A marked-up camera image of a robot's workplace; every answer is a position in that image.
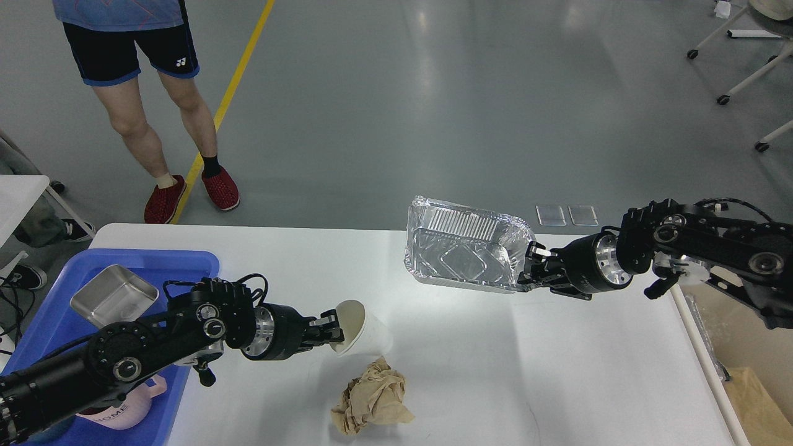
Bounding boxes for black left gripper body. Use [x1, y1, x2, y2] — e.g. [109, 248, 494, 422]
[242, 303, 317, 361]

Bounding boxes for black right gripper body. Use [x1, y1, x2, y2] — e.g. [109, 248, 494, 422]
[561, 232, 633, 301]

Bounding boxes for white paper cup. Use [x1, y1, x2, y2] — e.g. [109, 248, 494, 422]
[330, 300, 393, 356]

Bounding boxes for brown paper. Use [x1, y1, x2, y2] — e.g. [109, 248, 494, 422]
[330, 356, 414, 435]

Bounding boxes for aluminium foil tray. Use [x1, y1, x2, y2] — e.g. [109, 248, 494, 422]
[404, 195, 536, 294]

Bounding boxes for pink mug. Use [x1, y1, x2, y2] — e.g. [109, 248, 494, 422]
[76, 375, 168, 430]

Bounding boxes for small stainless steel tray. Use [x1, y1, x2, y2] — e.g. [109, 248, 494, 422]
[69, 265, 159, 328]

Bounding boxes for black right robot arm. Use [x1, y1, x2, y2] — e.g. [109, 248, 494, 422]
[517, 198, 792, 330]

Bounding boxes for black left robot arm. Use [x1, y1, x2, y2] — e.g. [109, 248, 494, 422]
[1, 278, 344, 445]

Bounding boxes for clear floor plate left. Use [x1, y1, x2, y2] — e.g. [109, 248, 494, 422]
[535, 205, 567, 227]

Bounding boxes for beige plastic bin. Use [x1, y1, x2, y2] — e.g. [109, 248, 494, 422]
[672, 285, 792, 445]

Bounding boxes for blue plastic tray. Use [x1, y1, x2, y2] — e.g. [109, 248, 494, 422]
[4, 248, 220, 445]

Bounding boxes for black sneaker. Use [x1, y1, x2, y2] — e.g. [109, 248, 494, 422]
[3, 265, 48, 291]

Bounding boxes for white rolling chair base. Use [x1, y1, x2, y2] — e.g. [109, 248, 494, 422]
[688, 0, 793, 154]

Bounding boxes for white side table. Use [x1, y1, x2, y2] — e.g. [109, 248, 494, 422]
[1, 174, 96, 286]

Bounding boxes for standing person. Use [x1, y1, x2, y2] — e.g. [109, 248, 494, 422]
[53, 0, 241, 225]

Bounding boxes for black floor cables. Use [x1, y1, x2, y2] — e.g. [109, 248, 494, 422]
[0, 276, 28, 341]

